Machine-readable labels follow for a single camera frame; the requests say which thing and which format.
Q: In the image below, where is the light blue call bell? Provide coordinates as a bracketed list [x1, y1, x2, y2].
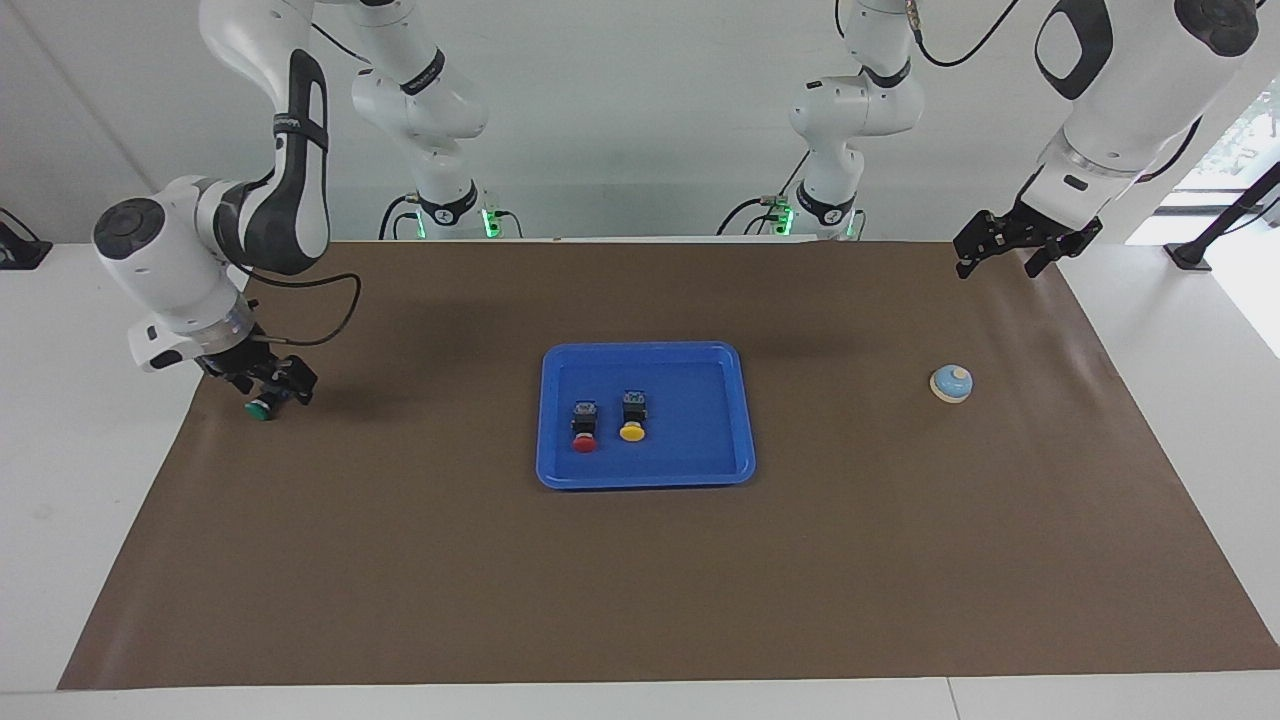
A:
[929, 362, 975, 405]

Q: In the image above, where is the blue plastic tray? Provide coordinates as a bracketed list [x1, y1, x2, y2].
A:
[536, 341, 757, 491]

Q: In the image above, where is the bright window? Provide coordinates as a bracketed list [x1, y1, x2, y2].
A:
[1180, 85, 1280, 193]

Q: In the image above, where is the brown table mat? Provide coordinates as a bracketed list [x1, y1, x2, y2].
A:
[57, 238, 1280, 691]

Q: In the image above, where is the black camera stand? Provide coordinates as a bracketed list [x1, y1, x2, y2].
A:
[1164, 160, 1280, 272]

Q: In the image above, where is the black right arm base cable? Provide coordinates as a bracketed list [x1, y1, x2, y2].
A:
[377, 192, 423, 242]

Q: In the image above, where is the black arm base cable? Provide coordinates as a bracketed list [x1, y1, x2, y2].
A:
[377, 192, 423, 242]
[714, 150, 809, 239]

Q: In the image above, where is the black left arm base cable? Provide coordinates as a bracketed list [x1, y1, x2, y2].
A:
[714, 150, 809, 239]

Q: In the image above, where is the black device with cable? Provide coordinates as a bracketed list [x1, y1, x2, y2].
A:
[0, 207, 54, 272]

